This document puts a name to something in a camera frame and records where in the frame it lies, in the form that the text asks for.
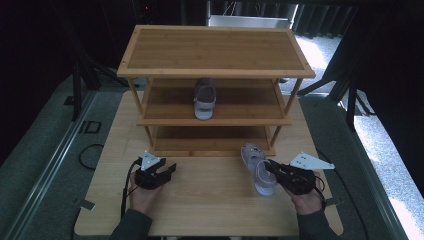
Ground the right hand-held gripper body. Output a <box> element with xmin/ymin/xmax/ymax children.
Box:
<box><xmin>277</xmin><ymin>152</ymin><xmax>336</xmax><ymax>196</ymax></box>

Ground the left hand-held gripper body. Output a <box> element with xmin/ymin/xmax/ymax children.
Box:
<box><xmin>134</xmin><ymin>150</ymin><xmax>167</xmax><ymax>191</ymax></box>

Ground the purple sandal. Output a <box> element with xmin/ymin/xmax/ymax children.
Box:
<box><xmin>193</xmin><ymin>77</ymin><xmax>217</xmax><ymax>121</ymax></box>
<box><xmin>240</xmin><ymin>143</ymin><xmax>279</xmax><ymax>197</ymax></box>

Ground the wooden shoe rack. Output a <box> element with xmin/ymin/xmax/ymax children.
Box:
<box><xmin>116</xmin><ymin>24</ymin><xmax>317</xmax><ymax>158</ymax></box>

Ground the person's left hand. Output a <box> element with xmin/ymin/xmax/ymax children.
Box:
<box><xmin>128</xmin><ymin>171</ymin><xmax>165</xmax><ymax>215</ymax></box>

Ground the person's right hand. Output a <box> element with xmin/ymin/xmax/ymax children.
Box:
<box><xmin>289</xmin><ymin>171</ymin><xmax>327</xmax><ymax>216</ymax></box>

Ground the black metal stand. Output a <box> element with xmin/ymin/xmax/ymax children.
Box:
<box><xmin>297</xmin><ymin>64</ymin><xmax>377</xmax><ymax>130</ymax></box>
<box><xmin>71</xmin><ymin>62</ymin><xmax>102</xmax><ymax>122</ymax></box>

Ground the silver metal box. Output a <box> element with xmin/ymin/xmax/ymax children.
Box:
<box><xmin>206</xmin><ymin>14</ymin><xmax>291</xmax><ymax>30</ymax></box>

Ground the dark curtain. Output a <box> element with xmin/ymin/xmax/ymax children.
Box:
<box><xmin>292</xmin><ymin>4</ymin><xmax>355</xmax><ymax>38</ymax></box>

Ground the left hand-held gripper cable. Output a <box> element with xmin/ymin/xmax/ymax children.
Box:
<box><xmin>120</xmin><ymin>157</ymin><xmax>143</xmax><ymax>220</ymax></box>

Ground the hand-held gripper cable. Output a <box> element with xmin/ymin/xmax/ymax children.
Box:
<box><xmin>120</xmin><ymin>157</ymin><xmax>143</xmax><ymax>220</ymax></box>
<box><xmin>311</xmin><ymin>175</ymin><xmax>330</xmax><ymax>212</ymax></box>

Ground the right hand-held gripper cable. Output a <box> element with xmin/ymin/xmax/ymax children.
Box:
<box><xmin>311</xmin><ymin>175</ymin><xmax>330</xmax><ymax>212</ymax></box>

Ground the long black floor cable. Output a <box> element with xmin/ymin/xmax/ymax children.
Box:
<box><xmin>316</xmin><ymin>149</ymin><xmax>370</xmax><ymax>240</ymax></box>

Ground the black looped floor cable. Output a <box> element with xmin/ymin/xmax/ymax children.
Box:
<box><xmin>78</xmin><ymin>143</ymin><xmax>105</xmax><ymax>171</ymax></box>

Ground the aluminium floor rail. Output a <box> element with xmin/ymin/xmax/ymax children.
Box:
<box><xmin>2</xmin><ymin>89</ymin><xmax>98</xmax><ymax>240</ymax></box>
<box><xmin>333</xmin><ymin>99</ymin><xmax>412</xmax><ymax>240</ymax></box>

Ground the black floor bracket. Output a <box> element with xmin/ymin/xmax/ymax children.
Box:
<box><xmin>78</xmin><ymin>120</ymin><xmax>102</xmax><ymax>135</ymax></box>

